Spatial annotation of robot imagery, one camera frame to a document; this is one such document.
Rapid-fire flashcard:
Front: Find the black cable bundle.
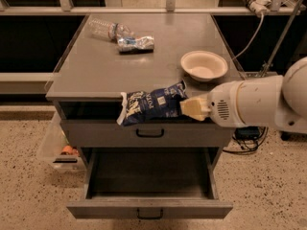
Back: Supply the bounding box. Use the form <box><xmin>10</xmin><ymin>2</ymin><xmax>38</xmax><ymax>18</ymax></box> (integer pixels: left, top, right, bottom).
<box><xmin>222</xmin><ymin>126</ymin><xmax>269</xmax><ymax>155</ymax></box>

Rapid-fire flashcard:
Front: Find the grey drawer cabinet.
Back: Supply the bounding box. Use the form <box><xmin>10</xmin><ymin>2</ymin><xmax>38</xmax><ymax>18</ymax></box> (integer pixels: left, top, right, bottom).
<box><xmin>44</xmin><ymin>12</ymin><xmax>250</xmax><ymax>165</ymax></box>

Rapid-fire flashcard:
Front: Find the clear plastic storage bin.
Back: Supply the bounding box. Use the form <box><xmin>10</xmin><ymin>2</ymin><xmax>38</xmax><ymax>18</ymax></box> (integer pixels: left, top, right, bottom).
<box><xmin>36</xmin><ymin>113</ymin><xmax>85</xmax><ymax>172</ymax></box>

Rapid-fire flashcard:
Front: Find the white power strip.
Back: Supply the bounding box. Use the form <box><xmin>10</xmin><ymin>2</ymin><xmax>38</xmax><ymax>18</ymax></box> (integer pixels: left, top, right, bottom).
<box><xmin>242</xmin><ymin>0</ymin><xmax>270</xmax><ymax>17</ymax></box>

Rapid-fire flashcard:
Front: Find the clear plastic water bottle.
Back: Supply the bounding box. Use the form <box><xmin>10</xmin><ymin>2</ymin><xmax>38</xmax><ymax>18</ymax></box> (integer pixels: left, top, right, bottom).
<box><xmin>88</xmin><ymin>18</ymin><xmax>134</xmax><ymax>41</ymax></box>

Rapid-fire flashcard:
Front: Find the blue chip bag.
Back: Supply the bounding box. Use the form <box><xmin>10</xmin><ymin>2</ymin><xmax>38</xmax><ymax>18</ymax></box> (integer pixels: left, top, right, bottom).
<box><xmin>117</xmin><ymin>80</ymin><xmax>187</xmax><ymax>127</ymax></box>

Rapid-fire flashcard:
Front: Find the orange object in bin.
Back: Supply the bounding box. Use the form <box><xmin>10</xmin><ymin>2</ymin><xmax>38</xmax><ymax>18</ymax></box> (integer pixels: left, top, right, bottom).
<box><xmin>60</xmin><ymin>146</ymin><xmax>79</xmax><ymax>156</ymax></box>

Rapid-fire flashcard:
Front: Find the open grey lower drawer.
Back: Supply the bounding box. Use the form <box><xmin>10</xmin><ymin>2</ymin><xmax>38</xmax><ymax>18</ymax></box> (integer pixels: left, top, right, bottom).
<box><xmin>67</xmin><ymin>148</ymin><xmax>233</xmax><ymax>220</ymax></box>

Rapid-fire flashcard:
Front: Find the white paper bowl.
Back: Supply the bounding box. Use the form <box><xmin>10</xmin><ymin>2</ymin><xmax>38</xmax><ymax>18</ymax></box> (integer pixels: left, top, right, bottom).
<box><xmin>180</xmin><ymin>51</ymin><xmax>228</xmax><ymax>81</ymax></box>

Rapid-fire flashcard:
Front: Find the white power cable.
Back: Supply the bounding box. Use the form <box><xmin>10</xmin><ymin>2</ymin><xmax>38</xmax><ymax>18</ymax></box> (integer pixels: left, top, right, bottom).
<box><xmin>231</xmin><ymin>12</ymin><xmax>265</xmax><ymax>61</ymax></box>

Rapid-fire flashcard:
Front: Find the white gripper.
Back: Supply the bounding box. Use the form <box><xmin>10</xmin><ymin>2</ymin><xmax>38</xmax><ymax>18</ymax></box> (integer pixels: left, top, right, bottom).
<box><xmin>179</xmin><ymin>81</ymin><xmax>244</xmax><ymax>127</ymax></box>

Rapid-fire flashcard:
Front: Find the crumpled silver snack wrapper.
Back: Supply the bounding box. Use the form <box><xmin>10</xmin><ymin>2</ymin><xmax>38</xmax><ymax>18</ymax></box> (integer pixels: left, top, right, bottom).
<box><xmin>117</xmin><ymin>35</ymin><xmax>154</xmax><ymax>53</ymax></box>

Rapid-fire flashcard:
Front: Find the metal railing frame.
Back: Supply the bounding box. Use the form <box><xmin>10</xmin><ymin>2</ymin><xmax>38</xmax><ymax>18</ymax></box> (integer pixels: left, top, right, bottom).
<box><xmin>0</xmin><ymin>0</ymin><xmax>301</xmax><ymax>16</ymax></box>

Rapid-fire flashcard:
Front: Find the closed grey upper drawer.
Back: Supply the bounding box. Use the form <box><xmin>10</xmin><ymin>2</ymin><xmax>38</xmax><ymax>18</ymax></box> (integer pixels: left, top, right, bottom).
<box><xmin>60</xmin><ymin>120</ymin><xmax>234</xmax><ymax>148</ymax></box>

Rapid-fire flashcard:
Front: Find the blue box on floor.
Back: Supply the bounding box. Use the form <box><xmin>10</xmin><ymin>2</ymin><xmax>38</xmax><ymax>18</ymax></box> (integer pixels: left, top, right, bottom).
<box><xmin>235</xmin><ymin>126</ymin><xmax>260</xmax><ymax>140</ymax></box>

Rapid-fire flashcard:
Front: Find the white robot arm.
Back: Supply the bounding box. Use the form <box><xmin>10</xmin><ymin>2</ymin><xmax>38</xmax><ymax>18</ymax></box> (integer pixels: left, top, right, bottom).
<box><xmin>180</xmin><ymin>57</ymin><xmax>307</xmax><ymax>134</ymax></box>

